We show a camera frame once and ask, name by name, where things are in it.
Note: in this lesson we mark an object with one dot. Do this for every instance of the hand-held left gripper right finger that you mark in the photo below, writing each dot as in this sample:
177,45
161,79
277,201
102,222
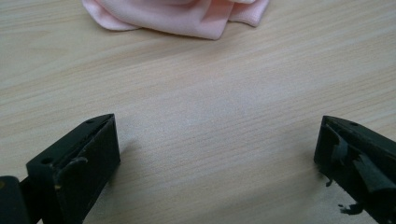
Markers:
358,161

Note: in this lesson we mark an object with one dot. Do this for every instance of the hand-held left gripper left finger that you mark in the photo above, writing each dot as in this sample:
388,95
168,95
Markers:
84,168

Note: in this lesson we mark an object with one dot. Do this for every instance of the pink cloth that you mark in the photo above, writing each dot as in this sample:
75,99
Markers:
186,15

